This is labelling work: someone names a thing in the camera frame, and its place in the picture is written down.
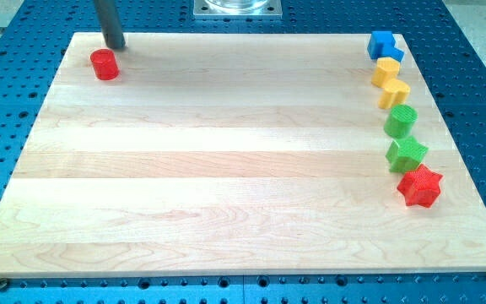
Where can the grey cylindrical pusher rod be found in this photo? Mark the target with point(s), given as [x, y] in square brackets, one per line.
[110, 24]

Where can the red cylinder block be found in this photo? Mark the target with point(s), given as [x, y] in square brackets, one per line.
[104, 64]

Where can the green star block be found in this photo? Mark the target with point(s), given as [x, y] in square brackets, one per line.
[405, 154]

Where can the red star block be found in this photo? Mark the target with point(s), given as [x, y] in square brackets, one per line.
[420, 187]

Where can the wooden board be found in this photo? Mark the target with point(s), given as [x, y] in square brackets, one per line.
[220, 154]

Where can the blue cross-shaped block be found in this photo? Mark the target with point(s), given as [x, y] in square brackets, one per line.
[383, 44]

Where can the yellow hexagon block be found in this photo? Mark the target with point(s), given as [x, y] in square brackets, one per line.
[386, 68]

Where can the left board clamp screw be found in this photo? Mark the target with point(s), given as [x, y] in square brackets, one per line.
[4, 284]

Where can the yellow heart block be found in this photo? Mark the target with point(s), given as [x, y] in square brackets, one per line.
[395, 92]

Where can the green cylinder block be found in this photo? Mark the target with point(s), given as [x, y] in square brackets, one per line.
[400, 121]

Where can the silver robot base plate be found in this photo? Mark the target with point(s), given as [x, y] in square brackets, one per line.
[237, 9]

